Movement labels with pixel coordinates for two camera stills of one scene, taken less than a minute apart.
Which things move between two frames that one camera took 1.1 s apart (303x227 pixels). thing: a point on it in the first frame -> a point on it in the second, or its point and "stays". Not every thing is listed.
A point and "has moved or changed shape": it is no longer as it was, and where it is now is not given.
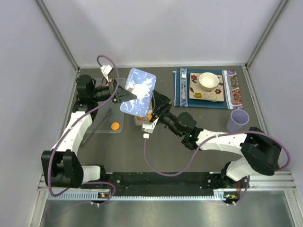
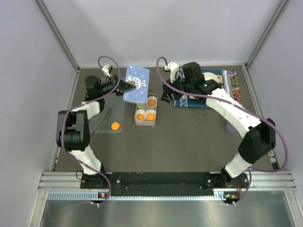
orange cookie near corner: (115, 126) stays
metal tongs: (94, 128) stays
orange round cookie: (149, 116) has moved or changed shape
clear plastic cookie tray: (115, 121) stays
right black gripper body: (166, 117) -> (182, 86)
